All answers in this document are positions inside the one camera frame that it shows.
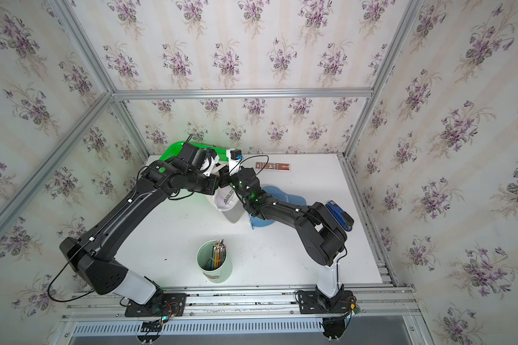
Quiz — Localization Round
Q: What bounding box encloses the white baseball cap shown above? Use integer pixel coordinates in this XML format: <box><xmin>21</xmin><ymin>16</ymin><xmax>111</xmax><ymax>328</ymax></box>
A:
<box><xmin>211</xmin><ymin>186</ymin><xmax>245</xmax><ymax>224</ymax></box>

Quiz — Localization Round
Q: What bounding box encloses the light blue baseball cap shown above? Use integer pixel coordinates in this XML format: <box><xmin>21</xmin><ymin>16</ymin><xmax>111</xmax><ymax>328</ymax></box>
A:
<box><xmin>247</xmin><ymin>185</ymin><xmax>307</xmax><ymax>229</ymax></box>

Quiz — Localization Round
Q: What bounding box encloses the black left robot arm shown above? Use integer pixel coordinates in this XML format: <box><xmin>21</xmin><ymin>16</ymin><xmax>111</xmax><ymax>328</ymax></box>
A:
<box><xmin>60</xmin><ymin>142</ymin><xmax>227</xmax><ymax>306</ymax></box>

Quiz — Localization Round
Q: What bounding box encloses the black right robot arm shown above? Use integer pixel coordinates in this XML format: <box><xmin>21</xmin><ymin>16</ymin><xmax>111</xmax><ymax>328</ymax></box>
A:
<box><xmin>219</xmin><ymin>167</ymin><xmax>348</xmax><ymax>306</ymax></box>

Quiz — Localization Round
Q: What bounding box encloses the green plastic basket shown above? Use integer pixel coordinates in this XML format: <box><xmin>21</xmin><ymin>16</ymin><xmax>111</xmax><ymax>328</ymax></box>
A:
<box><xmin>159</xmin><ymin>141</ymin><xmax>229</xmax><ymax>162</ymax></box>

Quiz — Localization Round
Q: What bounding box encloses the red cigarette carton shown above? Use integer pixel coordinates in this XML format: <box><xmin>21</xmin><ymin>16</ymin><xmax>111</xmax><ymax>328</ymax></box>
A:
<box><xmin>256</xmin><ymin>162</ymin><xmax>291</xmax><ymax>172</ymax></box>

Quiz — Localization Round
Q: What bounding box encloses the coloured pencils bundle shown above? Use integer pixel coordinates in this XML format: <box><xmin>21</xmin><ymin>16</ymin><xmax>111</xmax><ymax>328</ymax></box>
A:
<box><xmin>207</xmin><ymin>240</ymin><xmax>226</xmax><ymax>270</ymax></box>

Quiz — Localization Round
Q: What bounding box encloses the green pencil cup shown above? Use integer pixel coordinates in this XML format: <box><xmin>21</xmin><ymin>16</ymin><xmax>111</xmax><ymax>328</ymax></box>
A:
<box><xmin>197</xmin><ymin>240</ymin><xmax>233</xmax><ymax>284</ymax></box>

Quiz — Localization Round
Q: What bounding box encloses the blue stapler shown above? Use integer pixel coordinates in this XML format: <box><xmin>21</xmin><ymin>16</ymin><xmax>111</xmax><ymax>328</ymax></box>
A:
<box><xmin>326</xmin><ymin>201</ymin><xmax>355</xmax><ymax>232</ymax></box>

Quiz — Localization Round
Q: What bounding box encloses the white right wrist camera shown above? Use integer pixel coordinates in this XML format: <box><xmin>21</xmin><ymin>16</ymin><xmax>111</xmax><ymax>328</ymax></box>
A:
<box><xmin>226</xmin><ymin>149</ymin><xmax>243</xmax><ymax>176</ymax></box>

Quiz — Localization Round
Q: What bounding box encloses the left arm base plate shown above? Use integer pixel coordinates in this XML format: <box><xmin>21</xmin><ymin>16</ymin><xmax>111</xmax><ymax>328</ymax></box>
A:
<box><xmin>125</xmin><ymin>293</ymin><xmax>187</xmax><ymax>318</ymax></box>

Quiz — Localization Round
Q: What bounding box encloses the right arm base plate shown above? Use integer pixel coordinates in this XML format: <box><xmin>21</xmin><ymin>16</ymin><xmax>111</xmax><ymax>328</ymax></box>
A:
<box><xmin>294</xmin><ymin>287</ymin><xmax>361</xmax><ymax>314</ymax></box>

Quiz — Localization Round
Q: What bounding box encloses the aluminium mounting rail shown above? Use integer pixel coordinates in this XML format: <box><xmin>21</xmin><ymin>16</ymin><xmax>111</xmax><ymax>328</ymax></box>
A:
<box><xmin>60</xmin><ymin>285</ymin><xmax>421</xmax><ymax>321</ymax></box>

